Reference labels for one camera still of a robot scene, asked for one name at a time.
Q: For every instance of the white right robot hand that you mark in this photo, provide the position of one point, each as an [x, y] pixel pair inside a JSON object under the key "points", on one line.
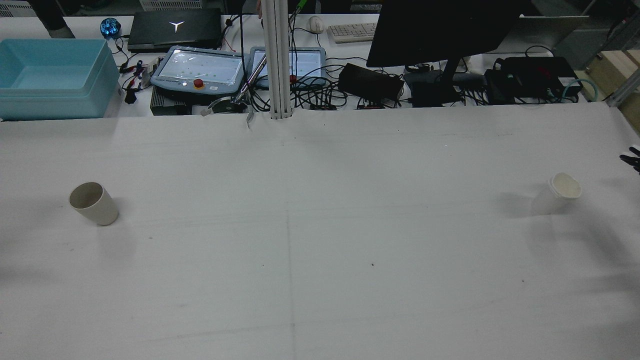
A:
{"points": [[635, 161]]}

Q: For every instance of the white paper cup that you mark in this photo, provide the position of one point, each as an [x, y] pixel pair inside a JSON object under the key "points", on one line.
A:
{"points": [[557, 192]]}

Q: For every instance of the beige paper cup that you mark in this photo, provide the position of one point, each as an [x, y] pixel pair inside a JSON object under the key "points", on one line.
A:
{"points": [[97, 207]]}

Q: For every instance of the black electronics box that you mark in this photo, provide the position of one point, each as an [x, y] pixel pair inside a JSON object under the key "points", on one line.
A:
{"points": [[530, 75]]}

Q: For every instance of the grey flat panel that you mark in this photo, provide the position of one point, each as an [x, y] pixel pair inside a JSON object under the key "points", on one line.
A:
{"points": [[550, 35]]}

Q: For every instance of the black rectangular box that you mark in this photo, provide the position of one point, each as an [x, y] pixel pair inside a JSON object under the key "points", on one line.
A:
{"points": [[430, 92]]}

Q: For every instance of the black monitor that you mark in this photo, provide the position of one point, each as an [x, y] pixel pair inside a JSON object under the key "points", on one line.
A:
{"points": [[440, 30]]}

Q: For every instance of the black hub with orange ports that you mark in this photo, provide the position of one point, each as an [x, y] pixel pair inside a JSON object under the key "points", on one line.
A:
{"points": [[371, 104], [322, 106]]}

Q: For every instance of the black power adapter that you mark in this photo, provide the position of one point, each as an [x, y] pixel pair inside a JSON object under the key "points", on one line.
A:
{"points": [[370, 80]]}

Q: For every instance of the white keyboard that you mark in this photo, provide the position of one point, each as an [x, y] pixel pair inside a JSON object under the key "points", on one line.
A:
{"points": [[350, 32]]}

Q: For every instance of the grey teach pendant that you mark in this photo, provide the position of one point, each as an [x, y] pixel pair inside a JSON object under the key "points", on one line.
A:
{"points": [[200, 67], [307, 62]]}

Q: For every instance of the white computer mouse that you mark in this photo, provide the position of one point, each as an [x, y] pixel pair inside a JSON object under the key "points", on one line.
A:
{"points": [[316, 24]]}

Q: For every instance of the dark grey box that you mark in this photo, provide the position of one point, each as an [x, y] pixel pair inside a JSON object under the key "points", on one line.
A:
{"points": [[167, 106]]}

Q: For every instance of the white ventilated box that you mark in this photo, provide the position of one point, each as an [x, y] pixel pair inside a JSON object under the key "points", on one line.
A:
{"points": [[170, 4]]}

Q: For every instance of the black laptop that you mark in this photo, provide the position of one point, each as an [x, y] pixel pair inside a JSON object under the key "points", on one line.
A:
{"points": [[150, 35]]}

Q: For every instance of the red black clip leads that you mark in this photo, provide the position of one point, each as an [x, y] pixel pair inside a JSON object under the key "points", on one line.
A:
{"points": [[132, 80]]}

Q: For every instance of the blue round gadget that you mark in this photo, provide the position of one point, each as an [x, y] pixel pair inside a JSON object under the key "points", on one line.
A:
{"points": [[110, 28]]}

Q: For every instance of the light blue plastic bin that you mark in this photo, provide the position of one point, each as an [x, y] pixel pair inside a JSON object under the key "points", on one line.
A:
{"points": [[50, 102]]}

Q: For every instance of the dark trouser leg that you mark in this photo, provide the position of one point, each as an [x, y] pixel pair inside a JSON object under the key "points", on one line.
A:
{"points": [[50, 15]]}

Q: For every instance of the aluminium frame bar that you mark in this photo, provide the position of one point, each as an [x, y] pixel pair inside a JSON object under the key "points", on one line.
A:
{"points": [[622, 92]]}

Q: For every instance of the aluminium profile post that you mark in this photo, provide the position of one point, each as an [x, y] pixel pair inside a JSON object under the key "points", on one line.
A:
{"points": [[277, 60]]}

